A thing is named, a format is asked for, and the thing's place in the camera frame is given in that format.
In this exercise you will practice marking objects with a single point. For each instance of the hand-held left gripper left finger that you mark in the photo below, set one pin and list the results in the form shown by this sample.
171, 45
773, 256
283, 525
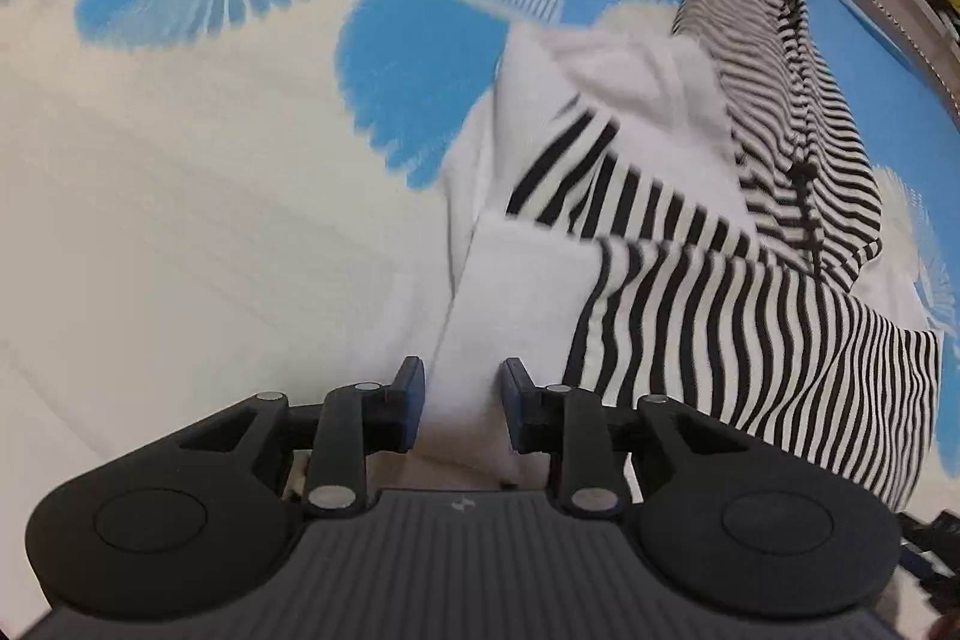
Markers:
409, 401

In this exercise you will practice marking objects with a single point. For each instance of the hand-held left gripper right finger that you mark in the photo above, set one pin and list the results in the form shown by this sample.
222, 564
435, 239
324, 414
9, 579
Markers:
513, 401

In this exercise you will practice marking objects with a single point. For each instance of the blue white printed bed sheet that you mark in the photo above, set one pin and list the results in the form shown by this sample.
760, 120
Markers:
225, 197

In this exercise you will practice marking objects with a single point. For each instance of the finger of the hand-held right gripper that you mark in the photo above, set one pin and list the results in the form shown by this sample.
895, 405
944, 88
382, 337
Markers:
926, 557

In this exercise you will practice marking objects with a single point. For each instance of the grey trimmed mattress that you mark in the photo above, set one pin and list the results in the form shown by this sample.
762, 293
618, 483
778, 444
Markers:
892, 3

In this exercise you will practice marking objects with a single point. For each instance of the black white striped garment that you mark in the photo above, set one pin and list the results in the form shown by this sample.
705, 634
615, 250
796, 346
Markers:
675, 325

